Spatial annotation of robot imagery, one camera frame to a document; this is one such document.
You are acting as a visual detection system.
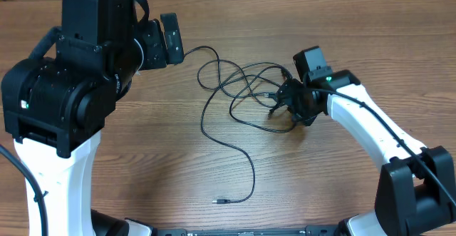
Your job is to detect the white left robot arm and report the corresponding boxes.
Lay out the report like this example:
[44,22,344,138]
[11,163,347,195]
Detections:
[1,0,184,235]

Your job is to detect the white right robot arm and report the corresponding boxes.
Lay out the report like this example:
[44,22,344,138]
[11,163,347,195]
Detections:
[274,71,455,235]

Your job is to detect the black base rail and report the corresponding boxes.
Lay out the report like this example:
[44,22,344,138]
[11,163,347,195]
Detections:
[90,209,357,236]

